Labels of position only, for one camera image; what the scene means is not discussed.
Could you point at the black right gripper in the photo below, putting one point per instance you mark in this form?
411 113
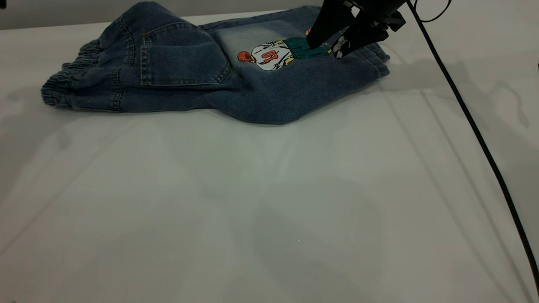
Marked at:
379 10

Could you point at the blue denim jeans with print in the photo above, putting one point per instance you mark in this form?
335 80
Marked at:
181 63

